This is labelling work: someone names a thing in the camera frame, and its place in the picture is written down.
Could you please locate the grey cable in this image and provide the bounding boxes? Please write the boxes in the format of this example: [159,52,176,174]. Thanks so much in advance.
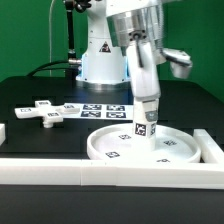
[48,0,58,78]

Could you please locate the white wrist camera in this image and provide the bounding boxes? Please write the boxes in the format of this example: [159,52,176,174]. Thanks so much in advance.
[161,48,193,79]

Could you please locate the white marker sheet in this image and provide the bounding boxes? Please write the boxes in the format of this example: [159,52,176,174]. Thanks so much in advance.
[65,104,133,120]

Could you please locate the white left fence block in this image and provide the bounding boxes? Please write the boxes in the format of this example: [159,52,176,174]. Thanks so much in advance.
[0,123,6,146]

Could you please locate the white right fence bar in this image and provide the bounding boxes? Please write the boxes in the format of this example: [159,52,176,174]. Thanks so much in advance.
[193,129,224,165]

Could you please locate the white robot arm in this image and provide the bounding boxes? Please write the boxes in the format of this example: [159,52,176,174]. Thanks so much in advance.
[78,0,163,122]

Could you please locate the black camera stand pole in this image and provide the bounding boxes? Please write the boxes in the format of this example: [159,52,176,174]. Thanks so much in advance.
[63,0,91,65]

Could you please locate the white fence bar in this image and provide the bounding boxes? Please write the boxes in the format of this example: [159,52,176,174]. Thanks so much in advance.
[0,158,224,189]
[193,129,224,165]

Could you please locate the white cross table base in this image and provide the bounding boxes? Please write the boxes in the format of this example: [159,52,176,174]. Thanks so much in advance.
[14,100,80,128]

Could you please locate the white front fence bar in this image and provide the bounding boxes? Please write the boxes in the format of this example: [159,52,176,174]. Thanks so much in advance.
[0,158,224,189]

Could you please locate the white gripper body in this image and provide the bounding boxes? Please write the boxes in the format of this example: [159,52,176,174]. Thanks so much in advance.
[126,42,160,100]

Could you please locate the black cables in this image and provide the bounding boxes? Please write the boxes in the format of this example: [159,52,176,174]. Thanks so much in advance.
[26,59,83,78]

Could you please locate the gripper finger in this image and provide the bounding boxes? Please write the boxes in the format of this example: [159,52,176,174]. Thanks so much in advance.
[143,99,159,121]

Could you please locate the white round table top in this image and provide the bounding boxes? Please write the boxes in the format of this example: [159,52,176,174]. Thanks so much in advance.
[87,123,201,163]

